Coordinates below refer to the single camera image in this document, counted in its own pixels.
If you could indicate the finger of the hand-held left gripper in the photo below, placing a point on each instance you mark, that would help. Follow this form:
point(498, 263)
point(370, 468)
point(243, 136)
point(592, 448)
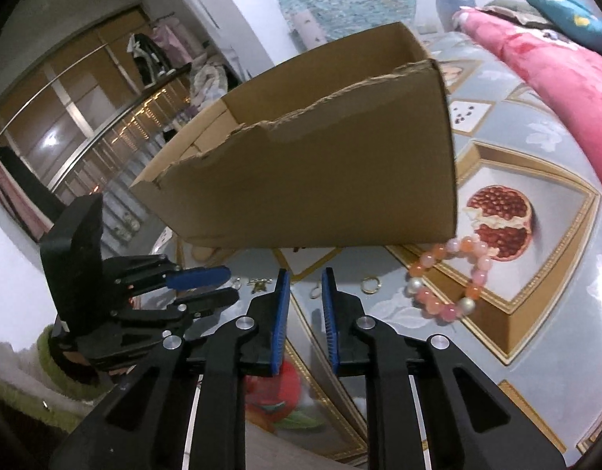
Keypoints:
point(208, 299)
point(198, 276)

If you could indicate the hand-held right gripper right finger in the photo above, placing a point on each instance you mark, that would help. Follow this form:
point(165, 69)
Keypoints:
point(329, 325)

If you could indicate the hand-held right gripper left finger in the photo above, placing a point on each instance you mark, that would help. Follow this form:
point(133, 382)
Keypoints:
point(281, 325)

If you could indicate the cardboard box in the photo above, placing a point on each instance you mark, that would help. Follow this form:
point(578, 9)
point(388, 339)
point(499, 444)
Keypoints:
point(330, 171)

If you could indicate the small gold charm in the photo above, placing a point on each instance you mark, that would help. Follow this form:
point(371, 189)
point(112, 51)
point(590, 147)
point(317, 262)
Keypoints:
point(258, 284)

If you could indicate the pink hanging cloth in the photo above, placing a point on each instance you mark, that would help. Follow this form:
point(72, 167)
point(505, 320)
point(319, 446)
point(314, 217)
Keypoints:
point(17, 196)

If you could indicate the green white fuzzy cloth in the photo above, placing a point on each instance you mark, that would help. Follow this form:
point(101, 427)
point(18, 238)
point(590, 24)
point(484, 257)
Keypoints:
point(17, 387)

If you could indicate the open wooden wardrobe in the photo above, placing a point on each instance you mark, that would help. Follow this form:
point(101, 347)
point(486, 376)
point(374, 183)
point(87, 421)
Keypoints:
point(61, 122)

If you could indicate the pile of light clothes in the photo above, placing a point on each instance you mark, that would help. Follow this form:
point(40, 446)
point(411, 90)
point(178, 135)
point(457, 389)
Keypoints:
point(213, 78)

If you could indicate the fruit print bed sheet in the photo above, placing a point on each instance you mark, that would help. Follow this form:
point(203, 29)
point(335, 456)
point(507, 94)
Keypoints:
point(550, 352)

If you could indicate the black white hanging garment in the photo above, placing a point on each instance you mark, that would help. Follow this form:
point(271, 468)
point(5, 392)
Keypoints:
point(147, 56)

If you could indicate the pink hanging garment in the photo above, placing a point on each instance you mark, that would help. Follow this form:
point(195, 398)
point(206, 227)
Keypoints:
point(166, 39)

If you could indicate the pink floral blanket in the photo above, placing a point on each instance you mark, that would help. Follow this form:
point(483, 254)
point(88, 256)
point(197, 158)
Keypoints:
point(550, 73)

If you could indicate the blue water bottle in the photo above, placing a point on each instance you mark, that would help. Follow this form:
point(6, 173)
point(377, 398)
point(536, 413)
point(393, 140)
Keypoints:
point(455, 5)

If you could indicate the grey patterned pillow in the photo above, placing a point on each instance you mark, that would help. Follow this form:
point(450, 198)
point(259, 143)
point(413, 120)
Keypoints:
point(511, 12)

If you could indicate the blue printed pillow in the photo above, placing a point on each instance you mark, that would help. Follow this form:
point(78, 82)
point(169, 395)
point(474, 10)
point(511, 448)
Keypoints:
point(565, 10)

